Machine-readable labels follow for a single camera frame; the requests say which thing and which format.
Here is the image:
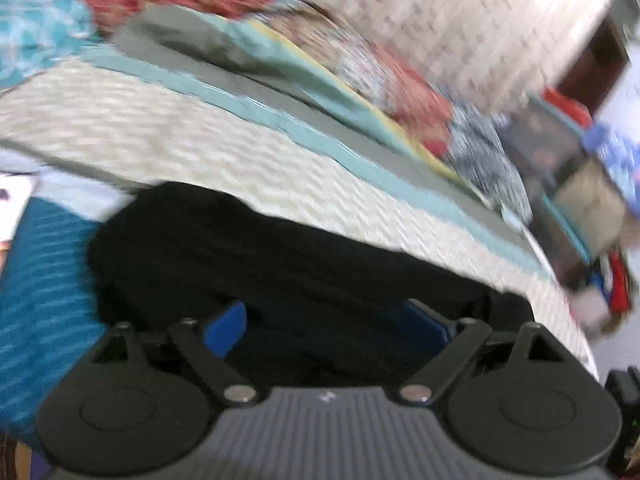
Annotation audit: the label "teal storage box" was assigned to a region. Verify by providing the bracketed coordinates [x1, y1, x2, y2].
[500, 95, 593, 288]

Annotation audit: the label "white woven patterned cloth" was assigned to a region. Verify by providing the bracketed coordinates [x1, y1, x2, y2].
[225, 0, 628, 113]

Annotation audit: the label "black pants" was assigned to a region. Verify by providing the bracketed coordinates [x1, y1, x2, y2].
[87, 182, 538, 392]

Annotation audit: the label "white paper card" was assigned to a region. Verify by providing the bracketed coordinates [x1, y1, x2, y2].
[0, 172, 41, 242]

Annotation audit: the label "black and white patterned cloth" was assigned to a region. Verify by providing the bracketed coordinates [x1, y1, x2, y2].
[444, 102, 534, 222]

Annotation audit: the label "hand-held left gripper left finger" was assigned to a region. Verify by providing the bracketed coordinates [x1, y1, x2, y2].
[90, 300, 258, 408]

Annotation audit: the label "teal and white patterned cloth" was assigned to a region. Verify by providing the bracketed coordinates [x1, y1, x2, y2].
[0, 0, 99, 92]

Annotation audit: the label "blue and beige patterned bedsheet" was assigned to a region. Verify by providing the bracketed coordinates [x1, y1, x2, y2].
[0, 2, 601, 443]

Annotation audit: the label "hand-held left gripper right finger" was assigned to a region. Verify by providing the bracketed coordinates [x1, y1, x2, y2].
[380, 299, 568, 406]

